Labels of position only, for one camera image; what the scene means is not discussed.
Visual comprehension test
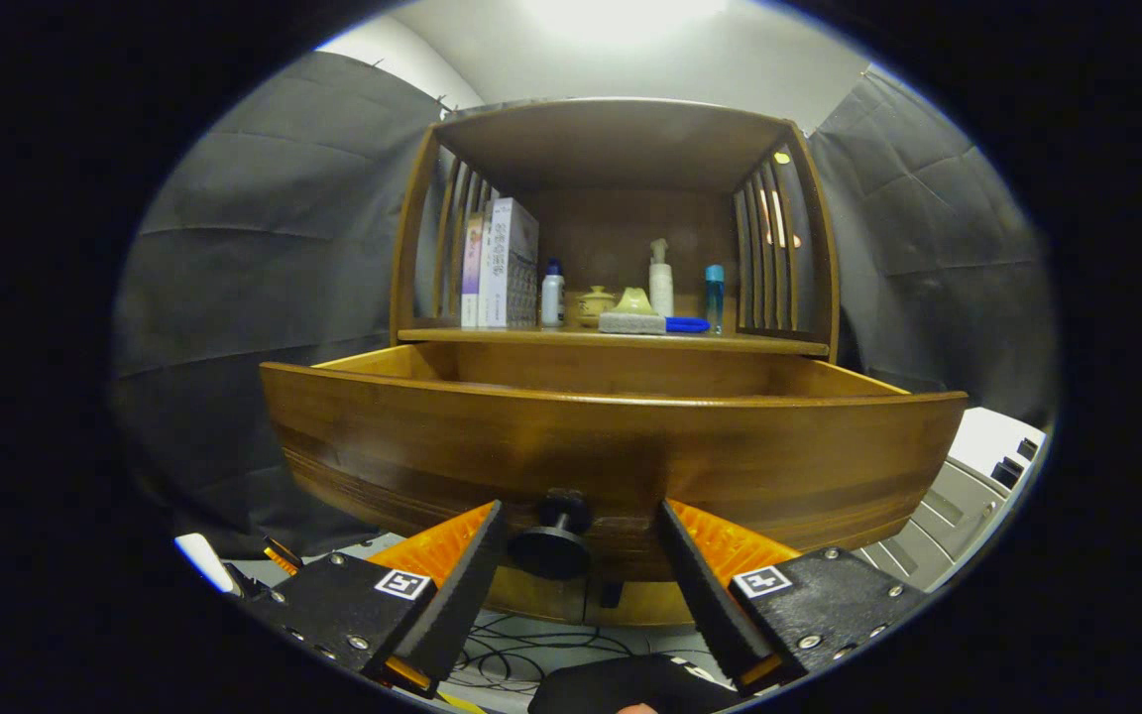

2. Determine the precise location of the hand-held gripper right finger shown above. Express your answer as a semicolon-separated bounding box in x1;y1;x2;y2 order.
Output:
655;498;929;693

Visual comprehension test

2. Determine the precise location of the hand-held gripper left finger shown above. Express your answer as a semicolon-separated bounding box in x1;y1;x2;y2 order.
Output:
252;500;510;698

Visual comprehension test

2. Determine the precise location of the wooden drawer with black knob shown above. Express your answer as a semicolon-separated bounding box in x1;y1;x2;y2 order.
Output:
260;342;971;586

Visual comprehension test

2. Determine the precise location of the grey scrub sponge green handle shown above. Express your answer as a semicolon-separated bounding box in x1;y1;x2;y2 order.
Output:
598;287;669;335

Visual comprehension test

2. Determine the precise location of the wooden countertop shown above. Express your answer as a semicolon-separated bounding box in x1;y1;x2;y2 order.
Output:
398;325;832;358

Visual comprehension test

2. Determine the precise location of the white drawer unit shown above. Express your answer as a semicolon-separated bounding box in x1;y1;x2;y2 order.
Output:
854;407;1048;593

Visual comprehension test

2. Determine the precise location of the wooden cabinet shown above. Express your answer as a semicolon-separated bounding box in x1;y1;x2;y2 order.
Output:
391;97;842;628

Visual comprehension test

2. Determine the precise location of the orange black tool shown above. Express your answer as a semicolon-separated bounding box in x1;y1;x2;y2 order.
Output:
262;537;306;578

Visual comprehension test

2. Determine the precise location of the small white bottle blue cap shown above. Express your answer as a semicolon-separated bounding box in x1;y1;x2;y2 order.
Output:
540;260;566;328

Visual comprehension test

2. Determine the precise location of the yellow ceramic lidded teacup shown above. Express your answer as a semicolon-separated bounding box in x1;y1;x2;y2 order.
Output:
576;286;620;329

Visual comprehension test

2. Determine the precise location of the white pump bottle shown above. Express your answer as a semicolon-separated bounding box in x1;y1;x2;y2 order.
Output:
648;238;675;318

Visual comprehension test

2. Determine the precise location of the thin purple book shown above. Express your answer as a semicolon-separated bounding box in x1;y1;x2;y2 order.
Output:
460;211;486;329

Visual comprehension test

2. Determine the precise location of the thick white patterned book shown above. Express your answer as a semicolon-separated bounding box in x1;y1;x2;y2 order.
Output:
479;197;540;329

